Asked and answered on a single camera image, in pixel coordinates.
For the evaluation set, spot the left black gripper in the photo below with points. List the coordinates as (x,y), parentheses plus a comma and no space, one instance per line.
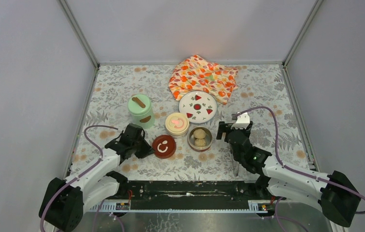
(140,147)

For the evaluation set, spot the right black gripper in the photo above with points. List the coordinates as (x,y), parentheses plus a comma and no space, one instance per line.
(223,128)

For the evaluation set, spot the red brown round lid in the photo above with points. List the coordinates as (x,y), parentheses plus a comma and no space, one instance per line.
(164,146)

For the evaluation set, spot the green container cup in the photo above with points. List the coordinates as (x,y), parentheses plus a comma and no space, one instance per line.
(146,120)

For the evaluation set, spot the cream lid pink handle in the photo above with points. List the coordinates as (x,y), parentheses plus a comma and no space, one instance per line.
(177,125)

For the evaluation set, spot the green lid brown handle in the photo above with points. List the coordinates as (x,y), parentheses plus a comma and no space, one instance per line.
(139,104)

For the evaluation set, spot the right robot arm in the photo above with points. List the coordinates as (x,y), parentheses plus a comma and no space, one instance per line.
(332,194)

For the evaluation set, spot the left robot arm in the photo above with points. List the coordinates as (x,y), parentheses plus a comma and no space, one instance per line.
(66,200)

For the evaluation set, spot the white plate blue rim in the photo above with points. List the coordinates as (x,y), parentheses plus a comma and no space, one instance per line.
(198,106)

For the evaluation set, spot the floral tablecloth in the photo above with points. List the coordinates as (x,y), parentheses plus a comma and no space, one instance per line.
(260,87)

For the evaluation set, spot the floral orange cloth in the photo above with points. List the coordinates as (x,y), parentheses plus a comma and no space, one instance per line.
(197,74)

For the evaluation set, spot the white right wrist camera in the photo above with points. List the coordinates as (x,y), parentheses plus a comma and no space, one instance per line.
(241,121)

